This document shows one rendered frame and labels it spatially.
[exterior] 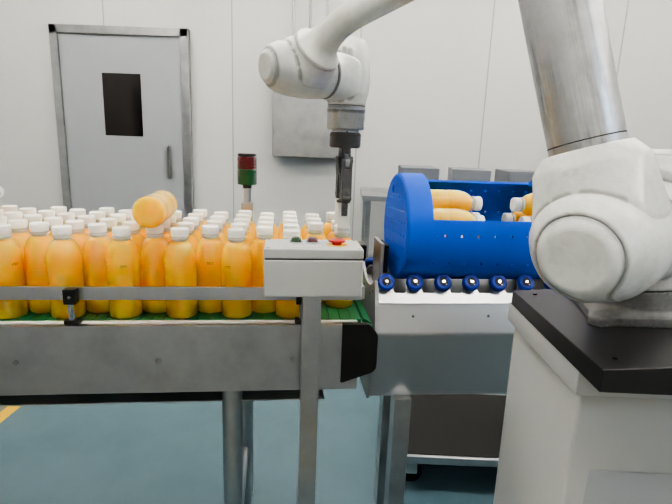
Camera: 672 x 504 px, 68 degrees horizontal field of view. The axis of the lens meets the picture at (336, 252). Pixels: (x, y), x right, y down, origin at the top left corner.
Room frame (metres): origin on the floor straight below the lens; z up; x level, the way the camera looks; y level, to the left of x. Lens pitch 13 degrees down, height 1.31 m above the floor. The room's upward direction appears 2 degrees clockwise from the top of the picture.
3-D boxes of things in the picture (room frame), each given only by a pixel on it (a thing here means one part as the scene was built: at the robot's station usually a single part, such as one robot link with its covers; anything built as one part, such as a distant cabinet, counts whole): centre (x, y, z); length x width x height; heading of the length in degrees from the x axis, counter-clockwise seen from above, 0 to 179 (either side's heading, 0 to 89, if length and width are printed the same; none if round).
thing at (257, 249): (1.16, 0.17, 1.00); 0.07 x 0.07 x 0.19
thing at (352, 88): (1.21, 0.00, 1.47); 0.13 x 0.11 x 0.16; 135
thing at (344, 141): (1.22, -0.01, 1.29); 0.08 x 0.07 x 0.09; 6
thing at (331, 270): (1.01, 0.05, 1.05); 0.20 x 0.10 x 0.10; 97
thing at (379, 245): (1.33, -0.12, 0.99); 0.10 x 0.02 x 0.12; 7
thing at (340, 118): (1.22, -0.01, 1.36); 0.09 x 0.09 x 0.06
